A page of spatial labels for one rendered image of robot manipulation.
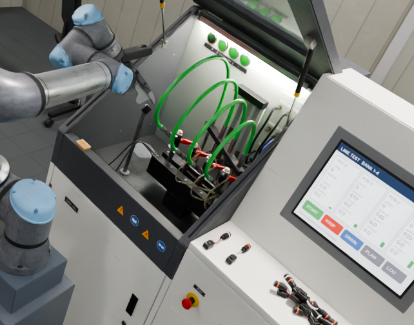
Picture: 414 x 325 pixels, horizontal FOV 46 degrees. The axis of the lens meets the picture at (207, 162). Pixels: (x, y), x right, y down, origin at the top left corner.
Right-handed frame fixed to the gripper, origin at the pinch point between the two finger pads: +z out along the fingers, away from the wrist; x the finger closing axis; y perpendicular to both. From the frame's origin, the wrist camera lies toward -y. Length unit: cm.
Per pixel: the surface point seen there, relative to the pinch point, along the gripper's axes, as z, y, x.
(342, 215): 39, -14, 59
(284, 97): 34, -41, 13
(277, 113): 39, -36, 12
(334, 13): 123, -171, -86
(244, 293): 37, 23, 53
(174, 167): 36.3, 5.5, -3.8
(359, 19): 127, -176, -69
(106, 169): 20.1, 24.8, -11.0
